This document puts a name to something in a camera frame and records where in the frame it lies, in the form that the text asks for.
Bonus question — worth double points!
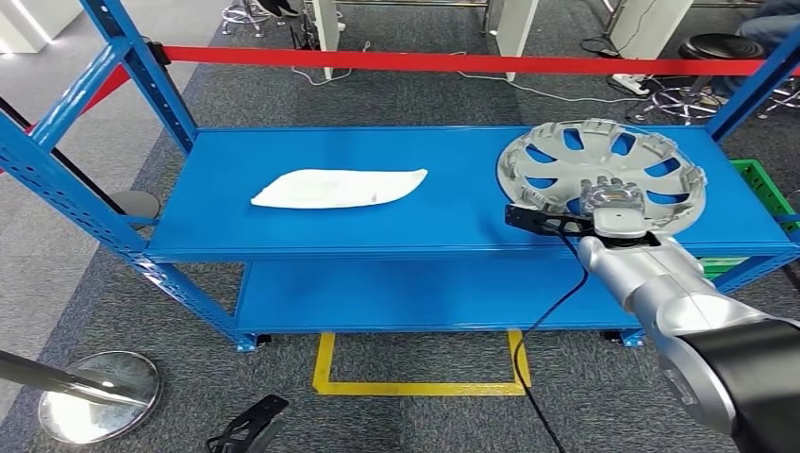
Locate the white table leg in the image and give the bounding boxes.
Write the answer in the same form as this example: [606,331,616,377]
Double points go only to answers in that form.
[310,0,343,64]
[495,0,541,82]
[608,0,695,62]

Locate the silver plastic wheel hubcap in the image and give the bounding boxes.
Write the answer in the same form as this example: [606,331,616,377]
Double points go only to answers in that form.
[496,118,708,238]

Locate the chrome legged stool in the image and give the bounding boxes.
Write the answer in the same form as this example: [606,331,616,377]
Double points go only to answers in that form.
[220,0,271,37]

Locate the black belt stanchion post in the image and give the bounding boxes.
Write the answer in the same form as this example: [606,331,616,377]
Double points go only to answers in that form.
[146,40,200,153]

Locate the black floor cable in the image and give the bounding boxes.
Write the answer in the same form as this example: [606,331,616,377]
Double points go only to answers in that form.
[577,36,629,59]

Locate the person's foot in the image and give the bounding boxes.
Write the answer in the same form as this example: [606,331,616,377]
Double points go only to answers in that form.
[253,0,303,19]

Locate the chrome barrier stanchion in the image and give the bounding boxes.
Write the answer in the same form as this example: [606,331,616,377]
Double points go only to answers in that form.
[0,348,165,447]

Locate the red barrier belt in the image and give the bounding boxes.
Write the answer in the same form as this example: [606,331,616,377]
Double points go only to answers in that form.
[0,64,131,177]
[162,44,769,78]

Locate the person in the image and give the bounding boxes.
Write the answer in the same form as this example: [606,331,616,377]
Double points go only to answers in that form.
[708,0,800,100]

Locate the white power strip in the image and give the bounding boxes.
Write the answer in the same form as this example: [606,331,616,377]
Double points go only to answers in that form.
[610,74,653,97]

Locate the black camera cable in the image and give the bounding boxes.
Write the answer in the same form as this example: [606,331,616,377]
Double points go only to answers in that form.
[512,227,592,453]

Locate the blue metal shelf rack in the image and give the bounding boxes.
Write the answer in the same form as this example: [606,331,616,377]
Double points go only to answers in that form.
[0,0,800,355]

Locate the white floor cable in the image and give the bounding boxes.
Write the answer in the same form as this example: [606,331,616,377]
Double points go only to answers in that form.
[458,68,629,106]
[290,40,376,88]

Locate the white curved plastic panel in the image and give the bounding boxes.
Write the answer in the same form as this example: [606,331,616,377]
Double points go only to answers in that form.
[249,167,429,210]

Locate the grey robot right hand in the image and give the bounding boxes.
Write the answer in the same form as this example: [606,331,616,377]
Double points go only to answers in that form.
[577,176,648,217]

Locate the black seat chrome stool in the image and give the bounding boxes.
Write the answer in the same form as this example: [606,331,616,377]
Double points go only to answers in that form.
[643,32,800,126]

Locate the black stanchion grey base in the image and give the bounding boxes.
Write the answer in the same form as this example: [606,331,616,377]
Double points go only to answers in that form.
[0,95,162,230]

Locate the green plastic crate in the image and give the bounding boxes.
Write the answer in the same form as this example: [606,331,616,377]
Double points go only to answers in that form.
[695,159,800,280]

